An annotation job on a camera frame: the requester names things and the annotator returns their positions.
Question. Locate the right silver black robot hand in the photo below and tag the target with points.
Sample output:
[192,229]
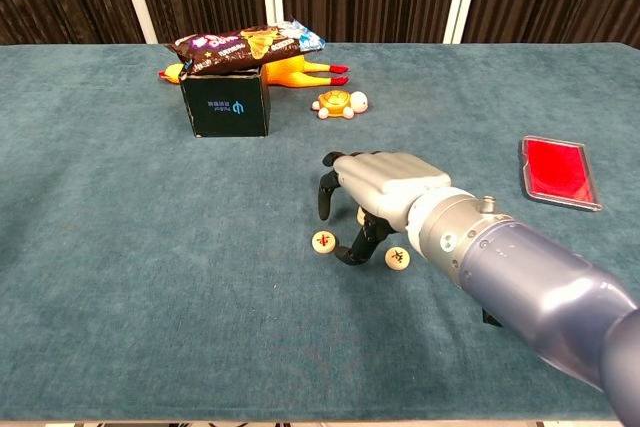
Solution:
[385,172]

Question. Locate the cream chess piece black character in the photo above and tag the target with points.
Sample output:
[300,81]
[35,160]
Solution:
[397,258]

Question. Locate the orange turtle toy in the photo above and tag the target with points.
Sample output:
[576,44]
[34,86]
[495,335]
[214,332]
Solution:
[335,104]

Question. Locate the yellow rubber chicken toy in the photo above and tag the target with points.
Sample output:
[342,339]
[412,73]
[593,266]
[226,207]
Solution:
[285,74]

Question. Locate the red card in clear case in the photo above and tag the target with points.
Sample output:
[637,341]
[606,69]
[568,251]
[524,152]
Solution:
[557,172]

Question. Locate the black cardboard box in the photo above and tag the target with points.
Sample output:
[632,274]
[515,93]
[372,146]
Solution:
[225,107]

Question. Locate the brown snack bag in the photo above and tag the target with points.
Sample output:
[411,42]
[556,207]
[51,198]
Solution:
[225,54]

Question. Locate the teal table cloth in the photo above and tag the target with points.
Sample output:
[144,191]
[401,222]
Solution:
[150,272]

